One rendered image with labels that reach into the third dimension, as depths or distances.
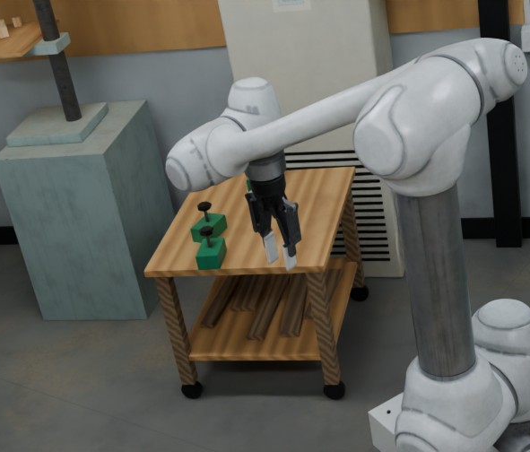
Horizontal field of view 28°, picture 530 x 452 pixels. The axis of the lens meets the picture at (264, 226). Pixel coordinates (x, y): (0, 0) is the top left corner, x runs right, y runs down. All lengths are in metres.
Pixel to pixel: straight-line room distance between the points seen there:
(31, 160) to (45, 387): 0.81
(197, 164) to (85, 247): 1.99
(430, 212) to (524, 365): 0.46
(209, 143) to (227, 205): 1.57
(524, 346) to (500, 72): 0.57
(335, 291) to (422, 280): 1.89
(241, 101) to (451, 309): 0.62
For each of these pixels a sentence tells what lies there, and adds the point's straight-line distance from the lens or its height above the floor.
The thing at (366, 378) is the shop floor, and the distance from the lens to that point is 3.50.
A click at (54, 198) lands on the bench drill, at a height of 0.54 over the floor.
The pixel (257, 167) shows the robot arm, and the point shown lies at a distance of 2.15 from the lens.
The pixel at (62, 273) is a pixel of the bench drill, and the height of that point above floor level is 0.21.
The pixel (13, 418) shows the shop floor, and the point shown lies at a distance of 3.75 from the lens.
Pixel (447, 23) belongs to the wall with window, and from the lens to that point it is 3.82.
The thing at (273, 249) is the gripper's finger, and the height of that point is 0.97.
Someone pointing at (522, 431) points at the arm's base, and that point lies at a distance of 2.13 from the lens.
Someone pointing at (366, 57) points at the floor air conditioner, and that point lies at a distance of 3.59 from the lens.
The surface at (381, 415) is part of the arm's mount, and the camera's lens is 2.25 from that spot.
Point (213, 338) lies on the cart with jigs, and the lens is 3.51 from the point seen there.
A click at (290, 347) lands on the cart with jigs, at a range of 3.39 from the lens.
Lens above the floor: 2.11
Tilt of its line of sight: 28 degrees down
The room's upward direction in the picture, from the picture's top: 11 degrees counter-clockwise
